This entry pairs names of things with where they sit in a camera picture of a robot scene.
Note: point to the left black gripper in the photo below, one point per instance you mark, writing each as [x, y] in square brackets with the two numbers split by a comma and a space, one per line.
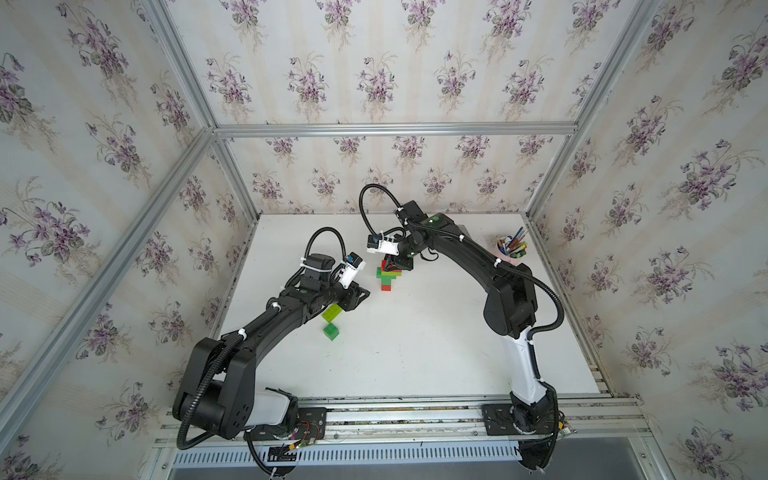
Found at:
[351, 298]

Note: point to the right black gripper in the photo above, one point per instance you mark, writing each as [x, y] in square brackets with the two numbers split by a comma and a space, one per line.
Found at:
[396, 261]

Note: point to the green long lego brick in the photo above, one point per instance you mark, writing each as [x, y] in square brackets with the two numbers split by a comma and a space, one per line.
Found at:
[378, 273]

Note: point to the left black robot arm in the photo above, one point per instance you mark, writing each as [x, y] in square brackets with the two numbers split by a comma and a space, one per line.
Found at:
[217, 396]

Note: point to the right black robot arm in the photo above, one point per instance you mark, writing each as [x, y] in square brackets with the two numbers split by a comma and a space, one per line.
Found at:
[518, 305]

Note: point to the pink pen cup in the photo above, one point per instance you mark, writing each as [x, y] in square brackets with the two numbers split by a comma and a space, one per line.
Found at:
[503, 257]

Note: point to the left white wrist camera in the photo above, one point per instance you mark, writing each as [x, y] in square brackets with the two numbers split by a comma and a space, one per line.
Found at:
[351, 266]

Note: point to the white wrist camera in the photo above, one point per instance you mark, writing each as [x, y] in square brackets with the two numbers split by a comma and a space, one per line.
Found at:
[384, 245]
[351, 266]

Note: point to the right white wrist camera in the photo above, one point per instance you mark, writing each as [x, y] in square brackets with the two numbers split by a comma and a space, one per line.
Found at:
[384, 245]

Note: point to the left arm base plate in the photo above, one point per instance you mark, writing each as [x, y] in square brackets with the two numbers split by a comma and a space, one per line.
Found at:
[305, 425]

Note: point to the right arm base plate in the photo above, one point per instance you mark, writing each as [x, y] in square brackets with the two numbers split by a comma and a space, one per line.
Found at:
[519, 418]

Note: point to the white slotted cable duct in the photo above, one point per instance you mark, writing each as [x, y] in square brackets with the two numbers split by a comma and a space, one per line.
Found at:
[353, 454]

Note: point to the aluminium mounting rail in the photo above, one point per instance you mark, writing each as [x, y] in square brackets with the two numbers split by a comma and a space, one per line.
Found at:
[460, 418]

